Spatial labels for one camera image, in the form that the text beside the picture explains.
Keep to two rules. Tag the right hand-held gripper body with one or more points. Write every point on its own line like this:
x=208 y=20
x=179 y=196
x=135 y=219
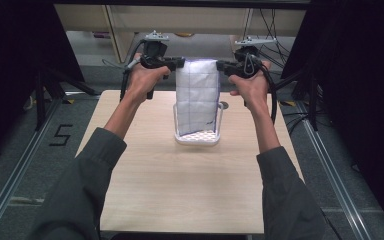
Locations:
x=248 y=65

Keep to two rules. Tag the yellow object under desk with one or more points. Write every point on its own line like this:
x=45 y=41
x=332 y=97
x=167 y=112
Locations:
x=184 y=34

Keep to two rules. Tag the black curtain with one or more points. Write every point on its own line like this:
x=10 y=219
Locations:
x=363 y=83
x=10 y=66

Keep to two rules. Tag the white checked dish cloth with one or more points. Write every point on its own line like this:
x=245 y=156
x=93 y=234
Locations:
x=196 y=96

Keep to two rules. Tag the beige desk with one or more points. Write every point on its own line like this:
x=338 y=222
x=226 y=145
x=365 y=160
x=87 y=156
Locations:
x=196 y=20

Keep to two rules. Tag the black metal stand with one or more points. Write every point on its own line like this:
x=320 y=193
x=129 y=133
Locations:
x=313 y=100
x=41 y=100

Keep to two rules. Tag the yellow black tape piece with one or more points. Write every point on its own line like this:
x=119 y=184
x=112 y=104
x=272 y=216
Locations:
x=288 y=103
x=68 y=101

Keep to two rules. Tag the aluminium floor rail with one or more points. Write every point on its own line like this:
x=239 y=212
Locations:
x=16 y=170
x=333 y=173

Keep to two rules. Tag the grey round table grommet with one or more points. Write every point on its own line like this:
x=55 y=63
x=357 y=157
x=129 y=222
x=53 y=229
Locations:
x=225 y=105

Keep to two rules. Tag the person's right hand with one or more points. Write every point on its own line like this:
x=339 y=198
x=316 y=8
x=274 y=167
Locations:
x=253 y=88

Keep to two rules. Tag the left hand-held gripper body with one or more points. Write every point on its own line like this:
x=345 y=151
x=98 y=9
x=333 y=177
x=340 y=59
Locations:
x=155 y=53

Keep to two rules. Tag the person's left hand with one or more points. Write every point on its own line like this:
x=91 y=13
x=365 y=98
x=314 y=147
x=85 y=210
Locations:
x=143 y=81

